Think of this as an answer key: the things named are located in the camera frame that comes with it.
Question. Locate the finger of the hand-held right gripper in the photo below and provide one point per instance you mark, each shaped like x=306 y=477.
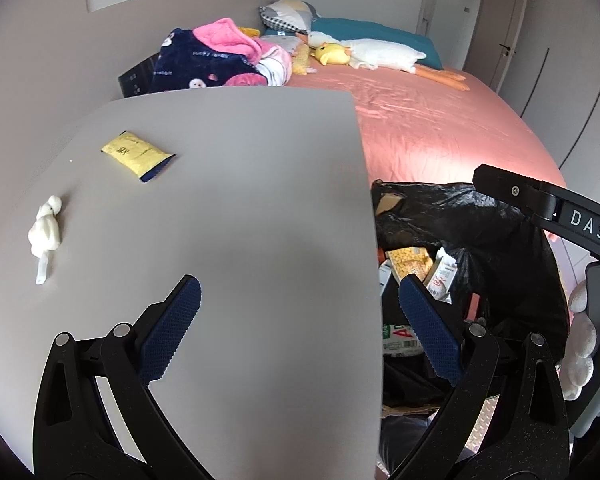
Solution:
x=525 y=197

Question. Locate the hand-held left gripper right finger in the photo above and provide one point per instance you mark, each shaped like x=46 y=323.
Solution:
x=430 y=332

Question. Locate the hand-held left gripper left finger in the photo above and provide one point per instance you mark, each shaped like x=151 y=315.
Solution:
x=172 y=330

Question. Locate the white green packaging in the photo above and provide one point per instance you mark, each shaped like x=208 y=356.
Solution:
x=400 y=340

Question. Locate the black trash bag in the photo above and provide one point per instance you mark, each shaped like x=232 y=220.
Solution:
x=490 y=240

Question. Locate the torn red white carton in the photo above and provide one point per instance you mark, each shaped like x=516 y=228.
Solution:
x=441 y=275

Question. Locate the small white barcode carton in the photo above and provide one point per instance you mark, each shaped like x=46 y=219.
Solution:
x=386 y=280

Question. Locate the yellow dotted snack packet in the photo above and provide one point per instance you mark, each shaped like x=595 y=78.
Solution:
x=410 y=260

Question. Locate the cardboard box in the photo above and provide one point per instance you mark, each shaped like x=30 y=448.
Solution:
x=387 y=202

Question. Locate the twisted white tissue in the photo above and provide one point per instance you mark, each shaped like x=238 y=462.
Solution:
x=45 y=232

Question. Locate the yellow packet with navy end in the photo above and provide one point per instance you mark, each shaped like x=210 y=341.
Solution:
x=135 y=155

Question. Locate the person's right hand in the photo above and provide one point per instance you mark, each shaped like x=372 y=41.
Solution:
x=580 y=350

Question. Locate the person's dark trousers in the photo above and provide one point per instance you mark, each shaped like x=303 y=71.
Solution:
x=405 y=450

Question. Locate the bed with pink sheet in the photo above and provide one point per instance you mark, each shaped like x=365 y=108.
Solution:
x=430 y=120

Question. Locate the white wardrobe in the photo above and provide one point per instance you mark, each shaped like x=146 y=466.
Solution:
x=565 y=70

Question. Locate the white goose plush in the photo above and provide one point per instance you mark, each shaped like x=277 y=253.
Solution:
x=385 y=55

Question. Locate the teal pillow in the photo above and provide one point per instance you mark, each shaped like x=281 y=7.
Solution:
x=380 y=32

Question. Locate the yellow duck plush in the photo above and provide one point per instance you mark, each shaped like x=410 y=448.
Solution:
x=332 y=54

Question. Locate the black flat panel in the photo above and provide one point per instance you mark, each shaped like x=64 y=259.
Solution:
x=137 y=77

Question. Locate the yellow corn plush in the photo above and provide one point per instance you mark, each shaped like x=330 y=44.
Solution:
x=301 y=60

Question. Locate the navy pink fleece blanket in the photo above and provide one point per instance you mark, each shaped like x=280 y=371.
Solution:
x=200 y=60

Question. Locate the pink white printed cloth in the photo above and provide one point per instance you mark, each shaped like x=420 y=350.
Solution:
x=275 y=62

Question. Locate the patchwork checked pillow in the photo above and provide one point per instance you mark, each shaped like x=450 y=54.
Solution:
x=287 y=15

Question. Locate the yellow plush toy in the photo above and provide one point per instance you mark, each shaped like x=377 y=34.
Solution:
x=249 y=32

